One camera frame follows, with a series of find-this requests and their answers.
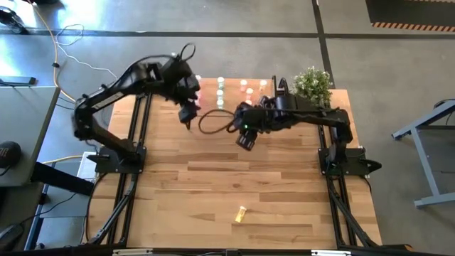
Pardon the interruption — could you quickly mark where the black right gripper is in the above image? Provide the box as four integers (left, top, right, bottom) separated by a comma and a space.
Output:
233, 101, 273, 152

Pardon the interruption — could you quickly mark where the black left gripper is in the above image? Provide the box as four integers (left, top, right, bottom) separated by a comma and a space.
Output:
172, 73, 201, 124

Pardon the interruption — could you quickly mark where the yellow medicine bottle white cap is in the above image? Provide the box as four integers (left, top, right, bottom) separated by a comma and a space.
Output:
234, 206, 247, 224

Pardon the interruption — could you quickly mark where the black floor tape line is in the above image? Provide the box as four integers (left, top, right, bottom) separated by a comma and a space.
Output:
311, 0, 337, 90
0, 30, 455, 40

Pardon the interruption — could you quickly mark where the potted green artificial plant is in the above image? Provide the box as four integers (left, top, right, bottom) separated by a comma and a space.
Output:
290, 65, 334, 107

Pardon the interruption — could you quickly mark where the grey desk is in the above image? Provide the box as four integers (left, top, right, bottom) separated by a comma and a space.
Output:
0, 85, 61, 188

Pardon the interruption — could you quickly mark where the black flat device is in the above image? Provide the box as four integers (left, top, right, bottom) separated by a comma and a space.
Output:
0, 75, 36, 87

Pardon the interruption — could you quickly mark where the black round object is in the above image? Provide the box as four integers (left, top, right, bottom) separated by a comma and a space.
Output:
0, 141, 21, 170

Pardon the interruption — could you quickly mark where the black bulky object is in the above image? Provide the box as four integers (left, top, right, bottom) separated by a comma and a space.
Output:
0, 5, 28, 35

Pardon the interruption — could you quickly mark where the black hazard-striped floor mat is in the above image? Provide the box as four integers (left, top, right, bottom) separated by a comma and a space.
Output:
365, 0, 455, 33

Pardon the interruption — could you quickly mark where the thin white cable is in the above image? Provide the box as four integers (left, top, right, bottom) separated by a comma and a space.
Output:
55, 23, 120, 81

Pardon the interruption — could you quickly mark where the yellow cable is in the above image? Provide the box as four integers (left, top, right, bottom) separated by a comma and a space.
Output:
28, 0, 86, 107

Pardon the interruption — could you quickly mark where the blue-grey metal table frame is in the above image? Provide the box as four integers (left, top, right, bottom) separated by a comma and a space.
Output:
392, 99, 455, 209

